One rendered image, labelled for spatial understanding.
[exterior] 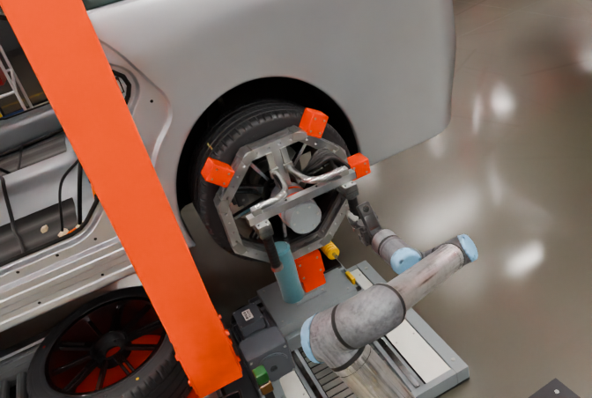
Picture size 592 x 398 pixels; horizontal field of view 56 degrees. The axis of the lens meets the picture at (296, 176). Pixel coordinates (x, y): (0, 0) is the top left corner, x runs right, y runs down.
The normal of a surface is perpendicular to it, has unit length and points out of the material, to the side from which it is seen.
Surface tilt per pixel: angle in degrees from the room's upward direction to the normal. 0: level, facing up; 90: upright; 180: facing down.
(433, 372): 0
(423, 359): 0
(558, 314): 0
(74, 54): 90
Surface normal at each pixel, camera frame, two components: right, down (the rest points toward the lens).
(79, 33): 0.40, 0.40
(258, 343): -0.23, -0.83
